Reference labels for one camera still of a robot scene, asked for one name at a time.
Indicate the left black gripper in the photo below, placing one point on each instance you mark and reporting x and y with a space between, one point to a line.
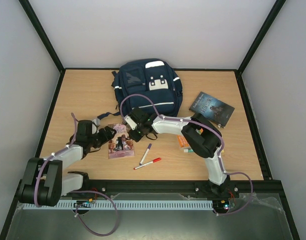
106 136

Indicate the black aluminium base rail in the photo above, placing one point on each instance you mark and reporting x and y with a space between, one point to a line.
153 187

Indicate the green white glue stick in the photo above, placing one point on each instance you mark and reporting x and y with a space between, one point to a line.
188 150

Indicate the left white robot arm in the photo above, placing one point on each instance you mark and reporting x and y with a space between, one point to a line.
51 168

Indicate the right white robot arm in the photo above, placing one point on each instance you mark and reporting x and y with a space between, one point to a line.
203 138

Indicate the grey slotted cable duct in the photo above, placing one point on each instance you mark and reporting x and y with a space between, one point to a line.
205 205

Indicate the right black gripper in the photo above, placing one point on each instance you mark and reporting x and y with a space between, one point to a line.
137 127

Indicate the pink Taming of Shrew book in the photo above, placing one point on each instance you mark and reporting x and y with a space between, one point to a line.
121 146

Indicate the dark blue fantasy book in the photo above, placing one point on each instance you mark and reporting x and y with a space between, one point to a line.
212 108

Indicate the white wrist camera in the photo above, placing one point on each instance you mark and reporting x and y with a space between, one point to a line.
95 125
133 125

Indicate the red capped marker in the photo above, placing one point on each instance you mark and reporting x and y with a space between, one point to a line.
146 164

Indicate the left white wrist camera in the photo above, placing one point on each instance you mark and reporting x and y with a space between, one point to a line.
95 125

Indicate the orange Treehouse book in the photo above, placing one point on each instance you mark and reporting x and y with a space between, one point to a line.
183 143

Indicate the purple capped marker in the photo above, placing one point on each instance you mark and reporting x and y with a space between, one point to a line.
145 154

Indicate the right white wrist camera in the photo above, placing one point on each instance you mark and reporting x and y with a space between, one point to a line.
133 125

